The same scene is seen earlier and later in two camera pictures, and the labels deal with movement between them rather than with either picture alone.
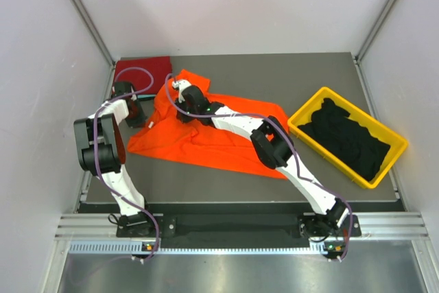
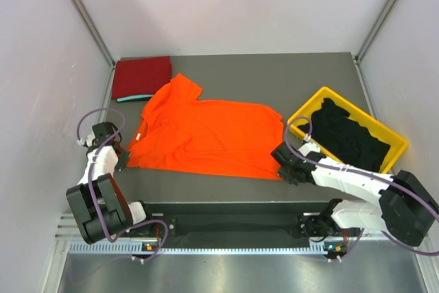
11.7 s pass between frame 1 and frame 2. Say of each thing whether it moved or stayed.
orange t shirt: moved
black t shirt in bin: stayed
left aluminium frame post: stayed
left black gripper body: moved
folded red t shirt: stayed
